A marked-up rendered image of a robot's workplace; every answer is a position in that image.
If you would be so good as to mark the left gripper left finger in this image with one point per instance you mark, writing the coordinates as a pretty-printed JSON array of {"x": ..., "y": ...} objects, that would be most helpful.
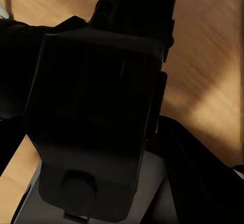
[{"x": 11, "y": 135}]

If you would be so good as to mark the digital camera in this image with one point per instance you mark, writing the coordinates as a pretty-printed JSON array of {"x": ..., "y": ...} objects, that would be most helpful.
[{"x": 90, "y": 95}]

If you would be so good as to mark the camera tripod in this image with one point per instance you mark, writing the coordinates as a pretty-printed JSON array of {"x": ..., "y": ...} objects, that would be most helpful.
[{"x": 4, "y": 14}]

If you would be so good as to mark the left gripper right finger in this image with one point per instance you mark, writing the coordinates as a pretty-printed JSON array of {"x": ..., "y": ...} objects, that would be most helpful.
[{"x": 204, "y": 190}]

